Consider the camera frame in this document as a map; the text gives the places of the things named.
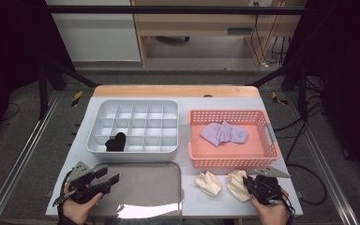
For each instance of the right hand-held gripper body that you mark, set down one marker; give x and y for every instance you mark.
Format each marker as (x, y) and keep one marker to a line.
(270, 172)

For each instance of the wooden desk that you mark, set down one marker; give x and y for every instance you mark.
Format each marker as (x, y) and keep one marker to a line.
(200, 23)

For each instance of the black metal stand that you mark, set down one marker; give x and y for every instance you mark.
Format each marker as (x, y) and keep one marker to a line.
(303, 93)
(43, 93)

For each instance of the white cabinet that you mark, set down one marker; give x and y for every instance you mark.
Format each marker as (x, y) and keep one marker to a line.
(97, 40)

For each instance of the white divided storage box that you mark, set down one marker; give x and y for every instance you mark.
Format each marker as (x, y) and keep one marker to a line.
(150, 156)

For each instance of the white wall socket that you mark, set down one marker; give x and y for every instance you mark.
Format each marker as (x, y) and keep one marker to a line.
(261, 3)

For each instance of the dark curtain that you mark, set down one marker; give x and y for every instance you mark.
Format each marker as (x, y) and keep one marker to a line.
(350, 62)
(9, 47)

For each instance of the pink perforated basket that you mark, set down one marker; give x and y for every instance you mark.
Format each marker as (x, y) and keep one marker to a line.
(256, 153)

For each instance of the aluminium rail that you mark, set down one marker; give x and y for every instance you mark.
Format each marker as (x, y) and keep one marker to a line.
(340, 203)
(36, 140)

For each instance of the person's left hand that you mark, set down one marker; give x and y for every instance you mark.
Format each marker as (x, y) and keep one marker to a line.
(76, 212)

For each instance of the black metal crossbar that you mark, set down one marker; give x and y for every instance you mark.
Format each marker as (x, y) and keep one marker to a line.
(168, 10)

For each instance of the yellow black tape strip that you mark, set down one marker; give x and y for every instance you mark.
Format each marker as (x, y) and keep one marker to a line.
(77, 98)
(275, 97)

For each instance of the black sock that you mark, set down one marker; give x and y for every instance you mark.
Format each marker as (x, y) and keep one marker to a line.
(121, 137)
(112, 146)

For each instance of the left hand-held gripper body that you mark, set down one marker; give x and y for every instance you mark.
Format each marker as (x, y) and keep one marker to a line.
(79, 172)

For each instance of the person's right hand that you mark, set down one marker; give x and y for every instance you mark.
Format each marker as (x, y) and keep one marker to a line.
(273, 215)

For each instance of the translucent grey box lid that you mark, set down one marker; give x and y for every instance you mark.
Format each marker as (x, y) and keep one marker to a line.
(147, 187)

